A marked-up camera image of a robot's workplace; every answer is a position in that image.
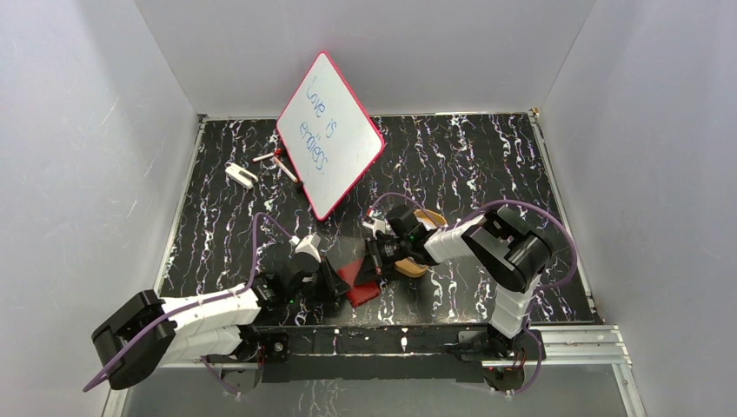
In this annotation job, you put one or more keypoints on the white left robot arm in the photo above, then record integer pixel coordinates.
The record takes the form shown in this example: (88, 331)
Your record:
(149, 331)

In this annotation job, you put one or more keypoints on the pink framed whiteboard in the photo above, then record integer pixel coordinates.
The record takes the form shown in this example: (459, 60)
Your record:
(329, 137)

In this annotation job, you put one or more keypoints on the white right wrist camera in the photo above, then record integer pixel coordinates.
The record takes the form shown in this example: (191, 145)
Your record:
(376, 226)

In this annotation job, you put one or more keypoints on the red capped marker pen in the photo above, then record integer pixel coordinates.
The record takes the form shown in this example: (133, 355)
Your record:
(275, 153)

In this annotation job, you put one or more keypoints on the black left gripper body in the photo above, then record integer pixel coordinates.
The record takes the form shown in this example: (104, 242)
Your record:
(328, 276)

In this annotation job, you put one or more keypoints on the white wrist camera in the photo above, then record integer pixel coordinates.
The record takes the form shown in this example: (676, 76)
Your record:
(376, 226)
(307, 245)

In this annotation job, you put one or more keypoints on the red leather card holder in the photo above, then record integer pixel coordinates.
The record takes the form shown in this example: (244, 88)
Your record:
(358, 294)

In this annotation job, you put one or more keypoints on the white whiteboard eraser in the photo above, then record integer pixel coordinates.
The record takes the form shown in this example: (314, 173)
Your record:
(241, 176)

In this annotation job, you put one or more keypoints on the orange oval tray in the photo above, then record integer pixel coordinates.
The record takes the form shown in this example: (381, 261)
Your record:
(408, 266)

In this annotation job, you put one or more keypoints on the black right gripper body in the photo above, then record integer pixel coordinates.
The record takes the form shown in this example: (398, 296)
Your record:
(384, 254)

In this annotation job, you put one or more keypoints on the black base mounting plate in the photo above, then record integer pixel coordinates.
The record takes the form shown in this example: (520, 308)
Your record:
(388, 352)

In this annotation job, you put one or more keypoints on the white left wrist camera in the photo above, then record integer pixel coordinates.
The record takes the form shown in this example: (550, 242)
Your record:
(307, 245)

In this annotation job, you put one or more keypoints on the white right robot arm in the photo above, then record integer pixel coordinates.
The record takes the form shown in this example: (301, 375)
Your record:
(514, 255)

